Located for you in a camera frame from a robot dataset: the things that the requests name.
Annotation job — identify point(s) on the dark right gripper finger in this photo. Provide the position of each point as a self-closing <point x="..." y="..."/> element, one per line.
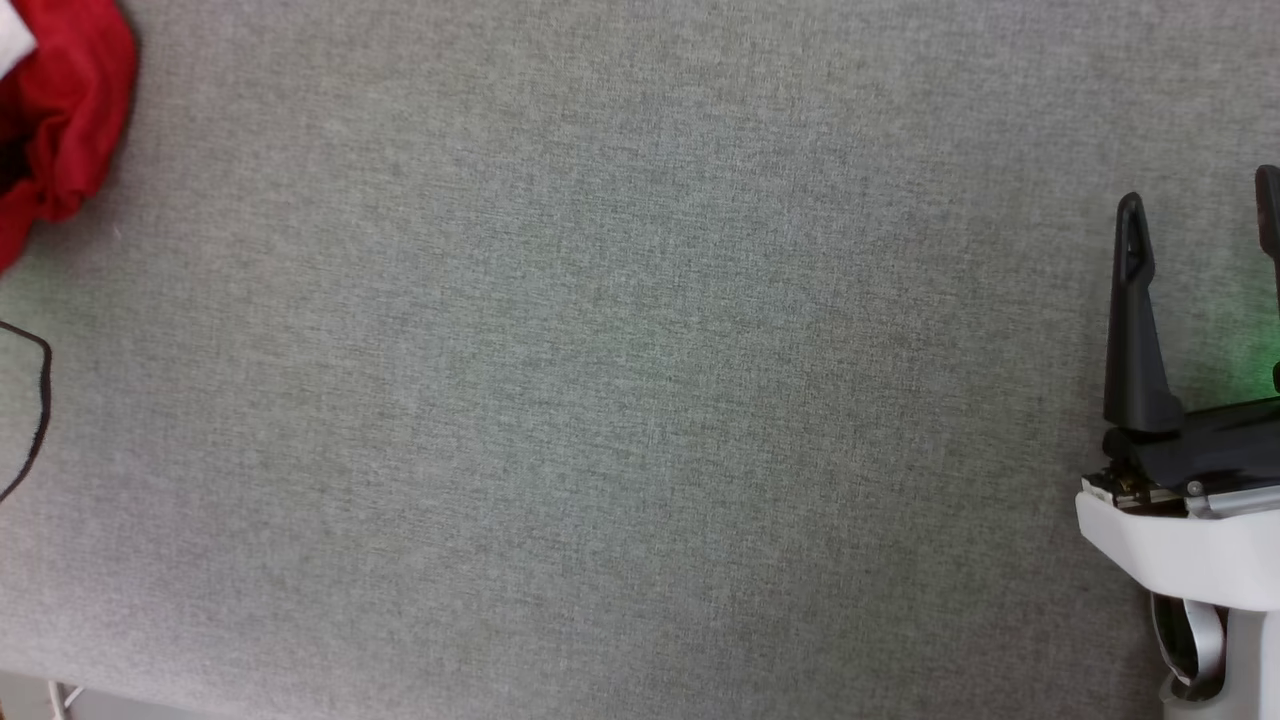
<point x="1270" y="215"/>

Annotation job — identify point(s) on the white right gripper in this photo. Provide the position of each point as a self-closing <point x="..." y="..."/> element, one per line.
<point x="1200" y="550"/>

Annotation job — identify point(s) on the red and white jersey garment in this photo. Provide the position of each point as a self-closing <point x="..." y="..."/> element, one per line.
<point x="70" y="110"/>

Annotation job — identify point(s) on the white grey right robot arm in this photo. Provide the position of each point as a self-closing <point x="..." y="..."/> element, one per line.
<point x="1250" y="660"/>

